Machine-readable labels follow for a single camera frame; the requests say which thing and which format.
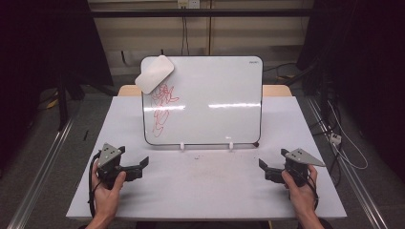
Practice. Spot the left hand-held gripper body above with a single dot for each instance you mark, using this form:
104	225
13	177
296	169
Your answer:
108	157

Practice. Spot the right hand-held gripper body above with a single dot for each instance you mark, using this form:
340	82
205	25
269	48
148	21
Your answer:
301	156

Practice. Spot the white rounded whiteboard eraser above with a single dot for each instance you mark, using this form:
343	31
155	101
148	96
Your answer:
154	74

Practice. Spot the white desktop whiteboard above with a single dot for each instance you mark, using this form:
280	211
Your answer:
210	95

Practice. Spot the person's right hand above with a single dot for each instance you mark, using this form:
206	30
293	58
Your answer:
302	198

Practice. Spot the person's left hand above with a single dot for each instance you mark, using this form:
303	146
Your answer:
105	200

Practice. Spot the white whiteboard support clip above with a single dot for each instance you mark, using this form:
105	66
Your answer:
230	145
182	146

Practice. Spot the white power strip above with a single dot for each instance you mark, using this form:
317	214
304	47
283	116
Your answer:
335	138

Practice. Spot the black metal stand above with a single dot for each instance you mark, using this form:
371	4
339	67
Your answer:
62	105

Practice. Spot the black curtain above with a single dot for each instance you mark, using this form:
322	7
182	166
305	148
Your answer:
38	47
366	63

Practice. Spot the thin wooden vertical pole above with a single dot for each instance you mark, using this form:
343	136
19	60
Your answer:
210	28

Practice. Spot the aluminium floor rail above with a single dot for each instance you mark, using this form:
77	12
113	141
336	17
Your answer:
44	171
353	178

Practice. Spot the white wall socket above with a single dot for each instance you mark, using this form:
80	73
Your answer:
188	4

